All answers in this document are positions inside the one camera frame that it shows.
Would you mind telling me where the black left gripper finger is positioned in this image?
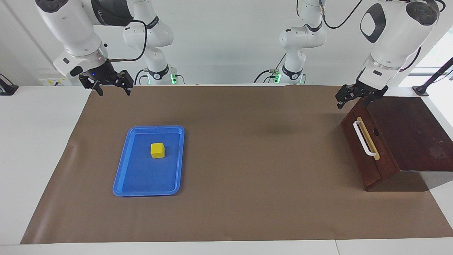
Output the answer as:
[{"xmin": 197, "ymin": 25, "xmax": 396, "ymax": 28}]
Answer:
[
  {"xmin": 363, "ymin": 89, "xmax": 388, "ymax": 107},
  {"xmin": 336, "ymin": 85, "xmax": 358, "ymax": 109}
]

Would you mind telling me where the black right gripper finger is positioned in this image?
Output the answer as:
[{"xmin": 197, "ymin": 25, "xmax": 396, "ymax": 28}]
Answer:
[
  {"xmin": 79, "ymin": 74, "xmax": 104, "ymax": 97},
  {"xmin": 114, "ymin": 70, "xmax": 134, "ymax": 96}
]

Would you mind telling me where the white drawer handle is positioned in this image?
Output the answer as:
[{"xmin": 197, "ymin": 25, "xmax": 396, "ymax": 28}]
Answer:
[{"xmin": 353, "ymin": 119, "xmax": 378, "ymax": 157}]

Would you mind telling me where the dark wooden drawer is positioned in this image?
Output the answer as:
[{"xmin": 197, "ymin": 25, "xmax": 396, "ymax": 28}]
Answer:
[{"xmin": 341, "ymin": 98, "xmax": 401, "ymax": 190}]

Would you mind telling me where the yellow cube block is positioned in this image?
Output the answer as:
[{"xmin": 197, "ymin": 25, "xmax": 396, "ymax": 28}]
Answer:
[{"xmin": 150, "ymin": 142, "xmax": 166, "ymax": 159}]

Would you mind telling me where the dark wooden drawer cabinet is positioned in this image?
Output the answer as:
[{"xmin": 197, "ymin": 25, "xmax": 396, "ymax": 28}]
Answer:
[{"xmin": 340, "ymin": 96, "xmax": 453, "ymax": 192}]

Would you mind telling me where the black stand with base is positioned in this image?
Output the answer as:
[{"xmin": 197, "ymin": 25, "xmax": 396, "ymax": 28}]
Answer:
[{"xmin": 412, "ymin": 57, "xmax": 453, "ymax": 97}]

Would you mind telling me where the black device on table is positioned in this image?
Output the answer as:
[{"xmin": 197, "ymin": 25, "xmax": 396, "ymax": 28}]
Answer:
[{"xmin": 0, "ymin": 73, "xmax": 19, "ymax": 96}]

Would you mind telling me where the blue plastic tray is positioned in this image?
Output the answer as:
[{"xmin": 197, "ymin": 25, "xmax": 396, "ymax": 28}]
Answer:
[{"xmin": 113, "ymin": 125, "xmax": 185, "ymax": 197}]

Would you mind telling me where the brown paper table mat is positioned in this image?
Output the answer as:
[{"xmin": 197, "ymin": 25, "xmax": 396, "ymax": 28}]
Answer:
[{"xmin": 21, "ymin": 85, "xmax": 453, "ymax": 245}]

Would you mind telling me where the white wall socket box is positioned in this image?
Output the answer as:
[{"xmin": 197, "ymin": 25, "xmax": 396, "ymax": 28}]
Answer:
[{"xmin": 38, "ymin": 69, "xmax": 73, "ymax": 86}]

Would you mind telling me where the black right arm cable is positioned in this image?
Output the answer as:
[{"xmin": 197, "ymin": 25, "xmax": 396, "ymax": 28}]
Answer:
[{"xmin": 108, "ymin": 19, "xmax": 148, "ymax": 63}]

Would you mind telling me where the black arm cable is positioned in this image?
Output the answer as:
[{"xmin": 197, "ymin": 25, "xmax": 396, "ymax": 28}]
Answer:
[
  {"xmin": 108, "ymin": 19, "xmax": 148, "ymax": 63},
  {"xmin": 318, "ymin": 0, "xmax": 365, "ymax": 30}
]

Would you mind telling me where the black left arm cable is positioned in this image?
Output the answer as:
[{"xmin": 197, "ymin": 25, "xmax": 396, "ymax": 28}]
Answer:
[{"xmin": 318, "ymin": 0, "xmax": 365, "ymax": 30}]

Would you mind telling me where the black left base cable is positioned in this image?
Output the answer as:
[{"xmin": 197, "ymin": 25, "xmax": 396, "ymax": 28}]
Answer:
[{"xmin": 253, "ymin": 53, "xmax": 288, "ymax": 84}]

